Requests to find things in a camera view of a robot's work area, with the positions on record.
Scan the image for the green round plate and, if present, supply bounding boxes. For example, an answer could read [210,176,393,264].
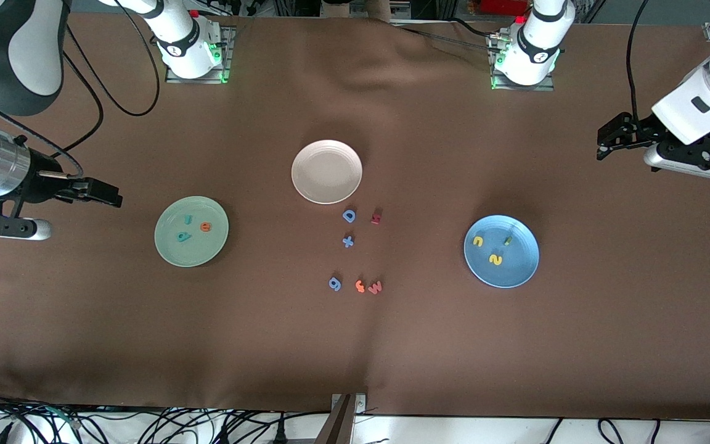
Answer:
[154,196,230,268]

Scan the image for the blue round plate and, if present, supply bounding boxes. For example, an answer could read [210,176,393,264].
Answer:
[463,215,540,289]

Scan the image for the red box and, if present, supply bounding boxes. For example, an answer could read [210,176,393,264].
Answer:
[481,0,528,16]

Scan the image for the white round plate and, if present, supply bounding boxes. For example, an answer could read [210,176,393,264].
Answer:
[291,140,363,205]

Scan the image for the brown table cloth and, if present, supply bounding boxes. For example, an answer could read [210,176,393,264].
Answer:
[0,11,710,422]

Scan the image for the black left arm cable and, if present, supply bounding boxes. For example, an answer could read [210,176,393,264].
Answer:
[627,0,650,121]

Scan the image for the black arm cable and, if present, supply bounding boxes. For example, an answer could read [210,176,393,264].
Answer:
[627,0,650,121]
[0,0,163,181]

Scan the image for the black left camera bracket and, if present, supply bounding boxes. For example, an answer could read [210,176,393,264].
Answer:
[659,123,710,175]

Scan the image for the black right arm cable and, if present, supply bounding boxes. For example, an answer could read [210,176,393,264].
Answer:
[0,0,163,181]

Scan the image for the grey left arm base plate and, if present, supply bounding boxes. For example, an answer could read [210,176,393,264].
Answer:
[489,32,556,92]

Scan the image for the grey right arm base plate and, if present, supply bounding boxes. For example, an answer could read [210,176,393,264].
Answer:
[165,26,231,84]

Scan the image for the thin black cable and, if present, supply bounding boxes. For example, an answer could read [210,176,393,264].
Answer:
[389,17,507,53]

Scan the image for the dark brown post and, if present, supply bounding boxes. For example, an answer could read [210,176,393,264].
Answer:
[315,395,356,444]

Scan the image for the grey metal bracket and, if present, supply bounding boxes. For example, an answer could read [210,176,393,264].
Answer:
[332,393,368,414]

